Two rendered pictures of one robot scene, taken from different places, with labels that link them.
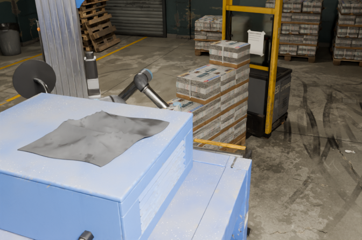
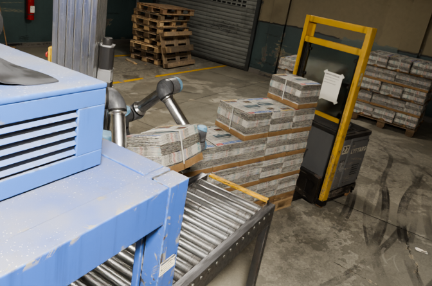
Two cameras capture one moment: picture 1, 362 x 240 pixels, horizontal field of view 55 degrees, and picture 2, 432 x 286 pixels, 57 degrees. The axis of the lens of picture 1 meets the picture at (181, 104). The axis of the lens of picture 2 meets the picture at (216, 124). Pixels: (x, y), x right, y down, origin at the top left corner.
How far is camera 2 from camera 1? 49 cm
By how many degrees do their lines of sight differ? 8
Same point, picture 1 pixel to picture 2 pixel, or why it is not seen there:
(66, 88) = not seen: hidden behind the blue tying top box
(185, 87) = (226, 115)
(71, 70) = (80, 52)
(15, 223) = not seen: outside the picture
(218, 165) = (137, 172)
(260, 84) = (326, 139)
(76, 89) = not seen: hidden behind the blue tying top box
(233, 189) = (126, 202)
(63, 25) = not seen: outside the picture
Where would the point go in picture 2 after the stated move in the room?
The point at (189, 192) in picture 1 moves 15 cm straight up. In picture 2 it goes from (63, 190) to (66, 121)
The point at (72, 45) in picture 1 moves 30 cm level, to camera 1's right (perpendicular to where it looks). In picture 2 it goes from (87, 22) to (136, 31)
